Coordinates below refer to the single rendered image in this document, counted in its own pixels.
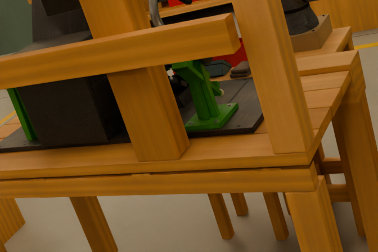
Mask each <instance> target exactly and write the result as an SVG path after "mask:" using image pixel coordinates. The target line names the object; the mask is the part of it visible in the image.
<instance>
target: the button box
mask: <svg viewBox="0 0 378 252"><path fill-rule="evenodd" d="M204 66H205V70H207V71H208V72H209V73H210V78H212V77H221V76H225V75H226V74H227V73H228V72H229V71H230V70H231V67H232V65H231V64H230V63H228V62H226V61H224V60H216V61H212V62H211V63H210V64H208V65H204Z"/></svg>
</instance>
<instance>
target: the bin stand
mask: <svg viewBox="0 0 378 252"><path fill-rule="evenodd" d="M230 195H231V198H232V201H233V205H234V207H235V211H236V214H237V215H246V213H247V212H248V206H247V203H246V200H245V196H244V193H230ZM263 196H264V200H265V204H266V206H267V210H268V214H269V217H270V220H271V223H272V227H273V230H274V234H275V237H276V240H287V237H288V235H289V232H288V229H287V225H286V221H285V217H284V214H283V211H282V207H281V203H280V200H279V197H278V193H277V192H263ZM208 197H209V200H210V203H211V207H212V209H213V212H214V215H215V218H216V221H217V225H218V228H219V231H220V234H221V237H222V239H231V238H232V237H233V235H234V234H235V232H234V230H233V227H232V223H231V220H230V216H229V214H228V211H227V208H226V205H225V202H224V198H223V195H222V193H208ZM283 197H284V200H285V204H286V207H287V211H288V214H289V215H291V213H290V209H289V206H288V203H287V199H286V195H285V192H283Z"/></svg>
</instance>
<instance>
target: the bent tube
mask: <svg viewBox="0 0 378 252"><path fill-rule="evenodd" d="M148 4H149V10H150V17H151V20H152V23H153V25H154V27H158V26H163V25H164V23H163V21H162V19H161V17H160V14H159V5H158V0H148Z"/></svg>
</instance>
